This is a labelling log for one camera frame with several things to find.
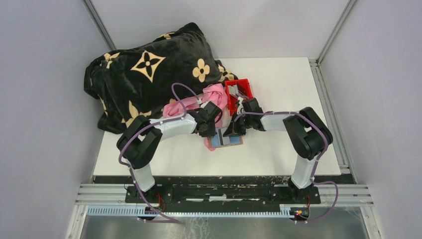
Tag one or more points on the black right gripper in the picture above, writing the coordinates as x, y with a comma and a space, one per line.
234, 129

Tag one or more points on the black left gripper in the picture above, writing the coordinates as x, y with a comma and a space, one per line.
211, 133

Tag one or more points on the tan leather card holder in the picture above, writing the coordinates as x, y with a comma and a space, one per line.
219, 140

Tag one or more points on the red plastic bin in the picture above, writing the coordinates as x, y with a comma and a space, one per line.
244, 87

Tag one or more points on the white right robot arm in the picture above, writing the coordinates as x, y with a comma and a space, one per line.
308, 134

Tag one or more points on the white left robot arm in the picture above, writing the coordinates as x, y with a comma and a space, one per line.
139, 142

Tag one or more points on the stack of credit cards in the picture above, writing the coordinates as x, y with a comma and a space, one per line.
235, 92

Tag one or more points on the pink cloth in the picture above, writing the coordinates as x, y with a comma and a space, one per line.
213, 93

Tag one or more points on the black floral blanket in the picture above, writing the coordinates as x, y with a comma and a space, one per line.
139, 81

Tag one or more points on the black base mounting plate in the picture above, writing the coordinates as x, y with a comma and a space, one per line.
225, 206

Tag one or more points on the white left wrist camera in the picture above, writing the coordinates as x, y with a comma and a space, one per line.
204, 104

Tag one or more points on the aluminium frame rails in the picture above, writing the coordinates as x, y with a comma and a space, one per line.
119, 194

